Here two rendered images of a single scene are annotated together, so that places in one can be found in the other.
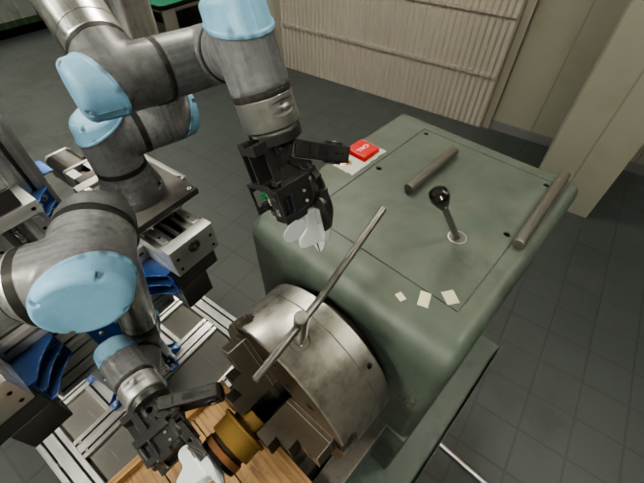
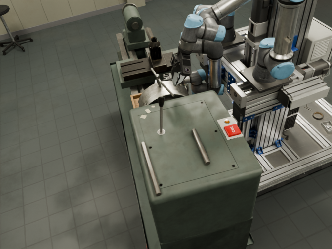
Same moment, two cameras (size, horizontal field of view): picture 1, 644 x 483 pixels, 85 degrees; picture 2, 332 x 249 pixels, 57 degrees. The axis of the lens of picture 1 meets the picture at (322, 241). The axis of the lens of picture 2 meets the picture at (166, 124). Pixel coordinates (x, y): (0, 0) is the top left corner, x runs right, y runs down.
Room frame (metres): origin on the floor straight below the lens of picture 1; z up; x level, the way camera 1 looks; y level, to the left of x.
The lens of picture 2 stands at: (1.10, -1.01, 2.31)
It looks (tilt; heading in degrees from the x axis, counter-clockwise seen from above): 46 degrees down; 129
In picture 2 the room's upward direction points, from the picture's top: 8 degrees counter-clockwise
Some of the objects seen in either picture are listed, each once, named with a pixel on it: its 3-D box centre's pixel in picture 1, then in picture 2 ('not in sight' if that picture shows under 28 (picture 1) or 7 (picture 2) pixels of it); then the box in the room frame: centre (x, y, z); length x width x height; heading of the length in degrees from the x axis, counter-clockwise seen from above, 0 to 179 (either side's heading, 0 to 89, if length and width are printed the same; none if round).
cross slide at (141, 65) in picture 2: not in sight; (149, 65); (-0.19, 0.49, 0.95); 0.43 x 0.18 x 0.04; 47
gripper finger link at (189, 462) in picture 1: (195, 472); not in sight; (0.10, 0.20, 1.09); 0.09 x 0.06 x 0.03; 47
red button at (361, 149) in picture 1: (362, 150); (232, 130); (0.75, -0.10, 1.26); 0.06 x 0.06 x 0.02; 47
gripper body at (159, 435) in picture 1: (162, 427); (172, 80); (0.17, 0.28, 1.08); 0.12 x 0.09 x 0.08; 47
